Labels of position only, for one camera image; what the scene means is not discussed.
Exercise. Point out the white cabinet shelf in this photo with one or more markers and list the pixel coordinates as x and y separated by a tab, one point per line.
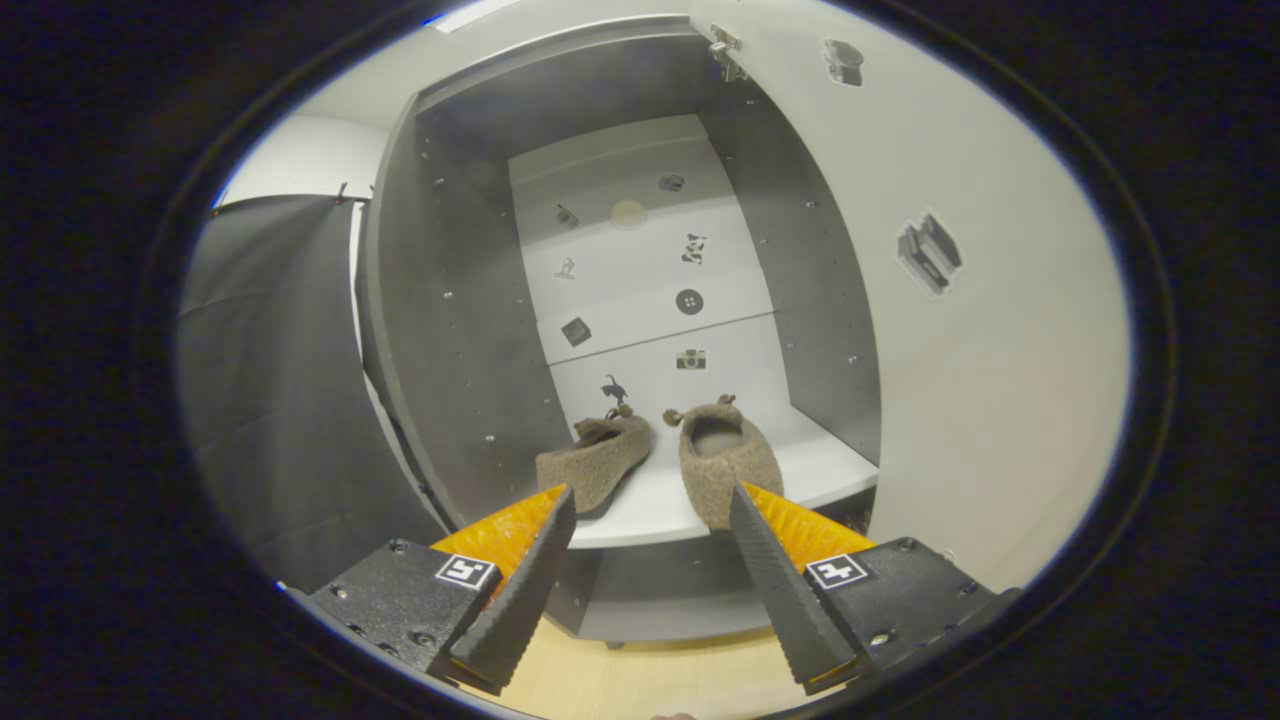
660	510

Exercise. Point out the black backdrop cloth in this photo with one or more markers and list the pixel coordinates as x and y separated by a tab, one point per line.
270	400

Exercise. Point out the brown fuzzy shoe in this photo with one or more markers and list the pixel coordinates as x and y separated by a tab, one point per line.
725	475
595	465

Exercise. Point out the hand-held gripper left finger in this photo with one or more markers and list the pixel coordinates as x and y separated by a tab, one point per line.
525	590

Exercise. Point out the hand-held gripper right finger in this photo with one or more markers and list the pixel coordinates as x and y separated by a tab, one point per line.
790	600

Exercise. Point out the long ceiling light panel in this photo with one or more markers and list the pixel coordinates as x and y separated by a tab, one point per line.
475	14

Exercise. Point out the metal door hinge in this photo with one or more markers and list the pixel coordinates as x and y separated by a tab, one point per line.
727	52

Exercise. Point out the grey shoe cabinet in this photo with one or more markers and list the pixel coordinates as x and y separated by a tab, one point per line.
450	330

